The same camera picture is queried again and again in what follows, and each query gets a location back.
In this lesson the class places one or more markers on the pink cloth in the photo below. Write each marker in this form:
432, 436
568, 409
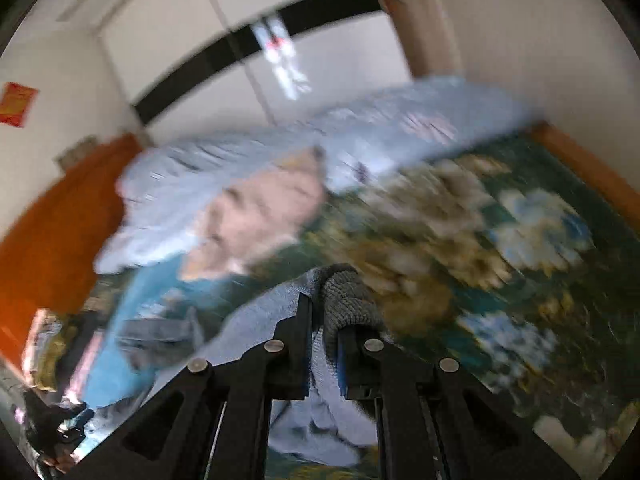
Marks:
260, 210

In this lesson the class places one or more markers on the red wall decoration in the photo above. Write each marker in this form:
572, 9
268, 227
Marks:
17, 104

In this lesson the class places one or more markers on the beige wall fixture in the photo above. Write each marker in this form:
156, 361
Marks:
77, 152

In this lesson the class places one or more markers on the orange wooden door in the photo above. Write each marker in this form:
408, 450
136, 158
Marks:
50, 240

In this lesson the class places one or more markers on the white wardrobe with black stripe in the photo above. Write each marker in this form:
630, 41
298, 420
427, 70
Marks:
175, 10

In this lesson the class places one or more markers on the green floral blanket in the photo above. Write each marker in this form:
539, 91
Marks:
500, 310

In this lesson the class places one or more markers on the wooden bed frame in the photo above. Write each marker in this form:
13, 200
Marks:
590, 170

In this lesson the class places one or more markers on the pile of folded clothes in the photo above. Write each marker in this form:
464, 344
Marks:
47, 355

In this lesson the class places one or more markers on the tan vertical post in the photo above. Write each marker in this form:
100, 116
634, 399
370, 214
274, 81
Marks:
415, 20

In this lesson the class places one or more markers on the grey knit sweater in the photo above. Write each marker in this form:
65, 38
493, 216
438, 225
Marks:
345, 300

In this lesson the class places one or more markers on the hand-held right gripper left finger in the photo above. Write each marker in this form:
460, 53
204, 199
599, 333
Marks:
302, 340

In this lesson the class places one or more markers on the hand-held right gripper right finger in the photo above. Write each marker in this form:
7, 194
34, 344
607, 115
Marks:
343, 360

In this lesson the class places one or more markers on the light blue quilt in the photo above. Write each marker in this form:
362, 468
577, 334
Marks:
250, 155

